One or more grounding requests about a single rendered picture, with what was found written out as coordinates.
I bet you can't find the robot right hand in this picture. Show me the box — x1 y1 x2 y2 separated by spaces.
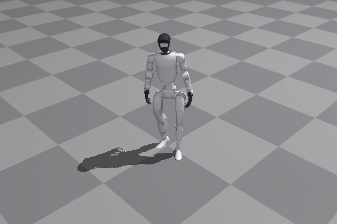
144 90 151 104

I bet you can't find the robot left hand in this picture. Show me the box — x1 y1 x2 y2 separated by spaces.
185 92 193 108

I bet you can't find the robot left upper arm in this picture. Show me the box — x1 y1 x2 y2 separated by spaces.
175 53 189 79

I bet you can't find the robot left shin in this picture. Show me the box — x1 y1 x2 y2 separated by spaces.
176 126 183 150

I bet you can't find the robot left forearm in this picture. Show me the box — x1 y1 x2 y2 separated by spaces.
184 73 193 95

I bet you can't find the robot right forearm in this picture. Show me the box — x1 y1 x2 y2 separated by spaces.
144 74 152 92

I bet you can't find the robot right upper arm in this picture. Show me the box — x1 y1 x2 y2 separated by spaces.
146 53 156 79

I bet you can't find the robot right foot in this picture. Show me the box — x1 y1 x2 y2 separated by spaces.
156 136 170 148

